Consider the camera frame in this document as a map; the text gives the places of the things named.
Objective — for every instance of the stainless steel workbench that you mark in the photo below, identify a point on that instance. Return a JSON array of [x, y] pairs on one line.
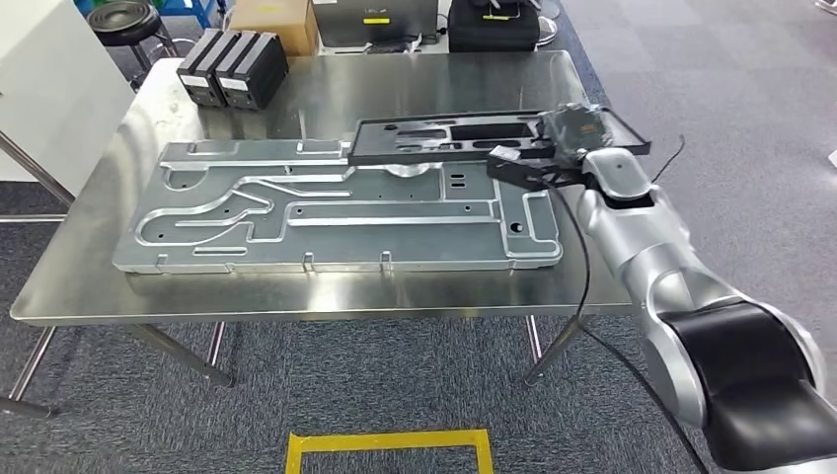
[[392, 294]]

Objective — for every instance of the black plastic frame part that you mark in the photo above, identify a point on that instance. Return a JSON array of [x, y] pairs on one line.
[[373, 147]]

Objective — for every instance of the black box with white label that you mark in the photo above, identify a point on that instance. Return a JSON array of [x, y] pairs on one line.
[[268, 65], [199, 97]]

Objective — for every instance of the black round stool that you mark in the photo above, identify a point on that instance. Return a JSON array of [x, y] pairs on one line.
[[124, 19]]

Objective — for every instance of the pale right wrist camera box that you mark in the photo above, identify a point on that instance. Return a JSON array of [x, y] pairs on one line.
[[510, 167]]

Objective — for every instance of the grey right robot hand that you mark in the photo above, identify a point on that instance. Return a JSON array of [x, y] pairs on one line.
[[578, 131]]

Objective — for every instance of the white cabinet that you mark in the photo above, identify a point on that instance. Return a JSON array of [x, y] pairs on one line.
[[52, 98]]

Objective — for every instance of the small steel table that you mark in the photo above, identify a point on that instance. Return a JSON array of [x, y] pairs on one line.
[[39, 171]]

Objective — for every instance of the black fabric bag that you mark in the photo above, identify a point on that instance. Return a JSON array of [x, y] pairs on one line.
[[490, 36]]

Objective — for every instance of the large machined aluminium plate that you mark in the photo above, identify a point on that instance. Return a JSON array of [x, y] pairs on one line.
[[366, 242]]

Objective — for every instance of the black case with yellow label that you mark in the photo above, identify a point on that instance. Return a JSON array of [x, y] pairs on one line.
[[340, 26]]

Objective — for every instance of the blue metal stand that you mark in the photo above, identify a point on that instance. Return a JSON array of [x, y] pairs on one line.
[[196, 6]]

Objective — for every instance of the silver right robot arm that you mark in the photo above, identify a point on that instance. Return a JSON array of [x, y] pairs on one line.
[[641, 242]]

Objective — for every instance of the brown cardboard box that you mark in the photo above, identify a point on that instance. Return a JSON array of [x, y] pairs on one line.
[[274, 29]]

